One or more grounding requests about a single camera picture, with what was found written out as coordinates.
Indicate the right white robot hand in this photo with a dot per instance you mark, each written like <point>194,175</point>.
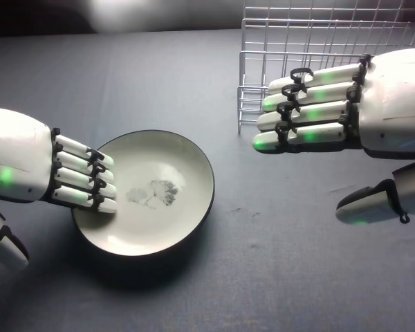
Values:
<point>394,103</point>

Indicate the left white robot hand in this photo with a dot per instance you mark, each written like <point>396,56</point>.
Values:
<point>17,155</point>

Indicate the grey tablecloth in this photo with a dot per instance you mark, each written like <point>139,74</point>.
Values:
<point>263,259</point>

